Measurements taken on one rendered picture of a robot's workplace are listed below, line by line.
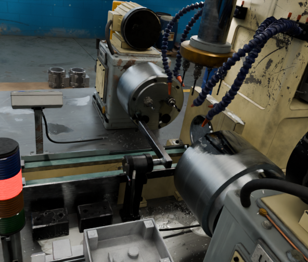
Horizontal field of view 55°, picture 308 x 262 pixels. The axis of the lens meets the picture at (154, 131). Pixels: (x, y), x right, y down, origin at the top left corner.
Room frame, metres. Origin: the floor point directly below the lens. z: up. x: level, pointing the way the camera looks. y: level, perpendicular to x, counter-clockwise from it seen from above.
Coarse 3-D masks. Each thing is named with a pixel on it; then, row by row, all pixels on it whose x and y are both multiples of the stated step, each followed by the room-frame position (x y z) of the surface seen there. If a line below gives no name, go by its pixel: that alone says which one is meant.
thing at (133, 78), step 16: (144, 64) 1.22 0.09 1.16; (128, 80) 1.14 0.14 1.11; (144, 80) 1.08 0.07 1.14; (160, 80) 1.11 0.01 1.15; (128, 96) 1.07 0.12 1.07; (144, 96) 1.07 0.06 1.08; (160, 96) 1.11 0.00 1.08; (176, 96) 1.14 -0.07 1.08; (128, 112) 1.06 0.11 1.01; (144, 112) 1.08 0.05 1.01; (160, 112) 1.11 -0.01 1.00; (176, 112) 1.15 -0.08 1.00
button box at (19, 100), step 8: (16, 96) 0.89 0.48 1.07; (24, 96) 0.91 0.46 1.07; (32, 96) 0.92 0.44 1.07; (40, 96) 0.93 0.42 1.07; (48, 96) 0.94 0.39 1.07; (56, 96) 0.95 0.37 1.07; (16, 104) 0.88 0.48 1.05; (24, 104) 0.89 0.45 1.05; (32, 104) 0.90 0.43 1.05; (40, 104) 0.91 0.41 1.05; (48, 104) 0.93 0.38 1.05; (56, 104) 0.94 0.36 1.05
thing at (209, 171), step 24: (192, 144) 0.68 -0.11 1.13; (216, 144) 0.66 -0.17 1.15; (240, 144) 0.66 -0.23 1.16; (192, 168) 0.62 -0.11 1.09; (216, 168) 0.58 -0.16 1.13; (240, 168) 0.57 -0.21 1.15; (264, 168) 0.58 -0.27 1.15; (192, 192) 0.58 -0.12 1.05; (216, 192) 0.53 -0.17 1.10; (216, 216) 0.51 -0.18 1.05
